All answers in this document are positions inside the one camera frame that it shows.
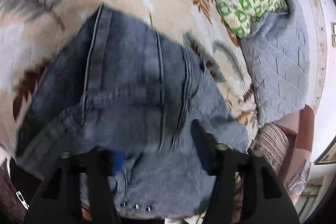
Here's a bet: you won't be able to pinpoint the grey quilted blanket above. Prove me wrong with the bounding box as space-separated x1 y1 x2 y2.
240 0 310 127

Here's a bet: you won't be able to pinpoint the silver leaf headboard ornament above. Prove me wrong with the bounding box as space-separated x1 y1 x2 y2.
286 159 311 198

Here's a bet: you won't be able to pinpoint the brown pink upholstered headboard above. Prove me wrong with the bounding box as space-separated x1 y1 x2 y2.
274 105 315 204

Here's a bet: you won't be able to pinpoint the leaf-patterned beige bed blanket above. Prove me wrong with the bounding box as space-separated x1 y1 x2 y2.
1 0 258 154

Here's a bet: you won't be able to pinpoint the framed wall picture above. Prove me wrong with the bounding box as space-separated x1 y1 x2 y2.
314 136 336 165

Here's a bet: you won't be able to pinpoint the striped beige floral pillow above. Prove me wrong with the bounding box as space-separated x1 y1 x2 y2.
231 122 291 224

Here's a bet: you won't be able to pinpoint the gold wall switch plate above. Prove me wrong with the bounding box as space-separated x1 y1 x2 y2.
331 22 336 48

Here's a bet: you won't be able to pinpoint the blue acid-wash denim pants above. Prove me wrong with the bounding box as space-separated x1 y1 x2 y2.
15 5 249 217

